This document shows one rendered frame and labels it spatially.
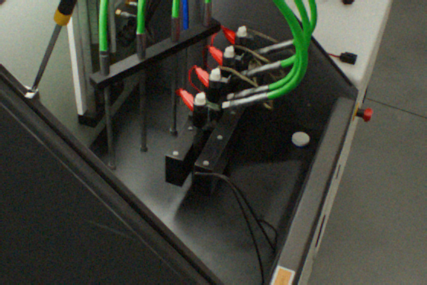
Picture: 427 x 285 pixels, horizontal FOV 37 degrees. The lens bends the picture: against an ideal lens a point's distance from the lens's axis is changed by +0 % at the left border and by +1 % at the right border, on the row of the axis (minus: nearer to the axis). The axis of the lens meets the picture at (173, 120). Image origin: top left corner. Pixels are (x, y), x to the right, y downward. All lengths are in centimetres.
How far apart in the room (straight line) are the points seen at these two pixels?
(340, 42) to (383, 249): 105
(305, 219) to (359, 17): 67
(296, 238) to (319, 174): 17
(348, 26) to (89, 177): 95
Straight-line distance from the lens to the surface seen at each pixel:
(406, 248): 248
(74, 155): 89
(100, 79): 124
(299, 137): 152
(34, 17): 114
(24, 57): 114
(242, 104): 115
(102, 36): 119
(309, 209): 123
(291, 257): 116
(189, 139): 128
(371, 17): 172
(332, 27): 165
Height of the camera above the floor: 188
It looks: 43 degrees down
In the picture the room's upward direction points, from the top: 1 degrees clockwise
